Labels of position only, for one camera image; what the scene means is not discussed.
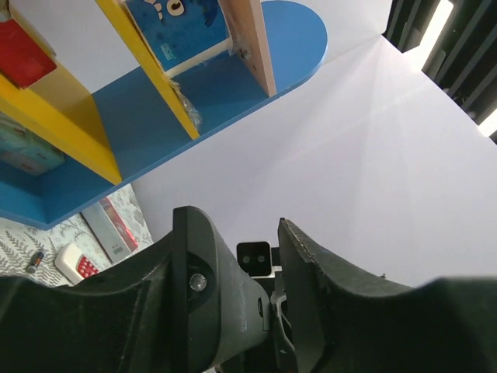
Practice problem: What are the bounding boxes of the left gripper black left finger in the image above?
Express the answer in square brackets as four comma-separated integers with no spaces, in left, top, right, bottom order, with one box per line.
[0,248,183,373]

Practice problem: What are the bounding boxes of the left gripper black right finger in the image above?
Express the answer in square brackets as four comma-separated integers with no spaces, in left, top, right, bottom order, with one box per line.
[278,219,496,372]

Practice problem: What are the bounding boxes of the black tv remote control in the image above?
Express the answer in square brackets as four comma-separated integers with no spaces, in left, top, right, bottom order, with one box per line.
[171,206,270,372]

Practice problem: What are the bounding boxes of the red toothpaste box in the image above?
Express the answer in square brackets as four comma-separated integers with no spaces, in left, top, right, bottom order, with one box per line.
[82,197,138,263]

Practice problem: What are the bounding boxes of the black grey battery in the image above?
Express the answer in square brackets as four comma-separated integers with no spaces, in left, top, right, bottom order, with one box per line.
[26,250,45,274]

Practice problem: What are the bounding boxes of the blue and yellow shelf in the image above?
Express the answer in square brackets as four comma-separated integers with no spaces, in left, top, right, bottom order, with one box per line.
[1,1,328,230]

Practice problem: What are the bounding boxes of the white soap box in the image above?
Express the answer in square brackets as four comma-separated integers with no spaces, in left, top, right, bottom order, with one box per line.
[1,113,65,176]

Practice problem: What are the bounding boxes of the red box on shelf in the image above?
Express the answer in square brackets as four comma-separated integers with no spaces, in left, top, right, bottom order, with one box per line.
[1,19,57,89]

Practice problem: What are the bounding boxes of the blue white box on shelf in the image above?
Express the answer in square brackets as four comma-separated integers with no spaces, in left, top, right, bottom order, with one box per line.
[123,0,233,78]

